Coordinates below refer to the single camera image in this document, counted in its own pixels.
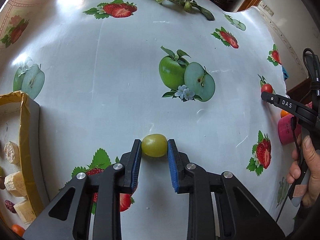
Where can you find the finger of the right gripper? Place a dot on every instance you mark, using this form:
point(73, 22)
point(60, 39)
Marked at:
point(281, 102)

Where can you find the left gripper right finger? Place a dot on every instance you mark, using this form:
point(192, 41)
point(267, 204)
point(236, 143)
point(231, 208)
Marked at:
point(219, 204)

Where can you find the red cherry tomato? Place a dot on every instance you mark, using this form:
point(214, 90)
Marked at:
point(267, 88)

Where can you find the green grape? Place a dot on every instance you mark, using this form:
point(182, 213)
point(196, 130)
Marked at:
point(1, 172)
point(155, 145)

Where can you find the person right hand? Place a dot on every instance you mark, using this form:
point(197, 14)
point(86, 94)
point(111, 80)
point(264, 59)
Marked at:
point(312, 160)

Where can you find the small orange fruit by bottle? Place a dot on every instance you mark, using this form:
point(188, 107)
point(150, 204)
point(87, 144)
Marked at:
point(284, 113)

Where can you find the pink cylindrical bottle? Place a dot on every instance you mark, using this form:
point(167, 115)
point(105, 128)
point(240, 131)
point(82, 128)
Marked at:
point(284, 128)

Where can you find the pale cake block near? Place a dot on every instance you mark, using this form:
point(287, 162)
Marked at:
point(25, 212)

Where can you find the pale cake block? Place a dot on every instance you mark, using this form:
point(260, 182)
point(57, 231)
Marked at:
point(14, 184)
point(25, 212)

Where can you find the pale cake block middle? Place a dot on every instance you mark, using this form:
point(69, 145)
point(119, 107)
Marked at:
point(14, 184)

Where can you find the beige cake chunk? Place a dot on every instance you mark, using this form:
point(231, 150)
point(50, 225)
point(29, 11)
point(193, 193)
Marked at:
point(12, 153)

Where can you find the small tangerine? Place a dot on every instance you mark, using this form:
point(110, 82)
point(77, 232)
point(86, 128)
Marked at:
point(18, 229)

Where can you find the dried red jujube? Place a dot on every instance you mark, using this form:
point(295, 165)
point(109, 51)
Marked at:
point(10, 206)

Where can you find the shallow tray with yellow tape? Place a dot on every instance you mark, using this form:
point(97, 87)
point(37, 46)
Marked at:
point(20, 124)

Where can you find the fruit print tablecloth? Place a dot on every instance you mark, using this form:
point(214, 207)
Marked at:
point(102, 88)

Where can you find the green grape in tray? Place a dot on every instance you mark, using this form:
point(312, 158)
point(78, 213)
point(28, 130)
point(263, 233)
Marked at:
point(1, 172)

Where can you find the brown longan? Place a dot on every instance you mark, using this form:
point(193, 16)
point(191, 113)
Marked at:
point(2, 185)

